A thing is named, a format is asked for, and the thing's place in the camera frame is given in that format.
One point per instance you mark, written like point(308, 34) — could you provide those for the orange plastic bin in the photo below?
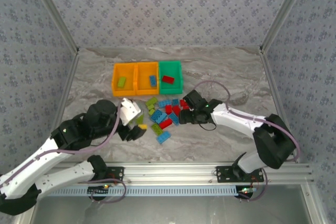
point(147, 92)
point(123, 92)

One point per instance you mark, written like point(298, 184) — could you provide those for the small green lego brick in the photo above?
point(150, 107)

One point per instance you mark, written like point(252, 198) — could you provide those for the aluminum extrusion base rail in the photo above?
point(168, 172)

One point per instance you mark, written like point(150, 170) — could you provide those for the green plastic bin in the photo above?
point(170, 90)

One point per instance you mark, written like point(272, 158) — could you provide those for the small black controller board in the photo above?
point(245, 190)
point(97, 190)

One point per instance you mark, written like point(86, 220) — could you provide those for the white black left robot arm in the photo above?
point(65, 174)

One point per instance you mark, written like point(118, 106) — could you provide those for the aluminum upright frame post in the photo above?
point(54, 11)
point(284, 11)

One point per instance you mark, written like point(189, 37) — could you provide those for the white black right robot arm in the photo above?
point(236, 121)

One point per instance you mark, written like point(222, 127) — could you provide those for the grey metal tray panel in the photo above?
point(168, 211)

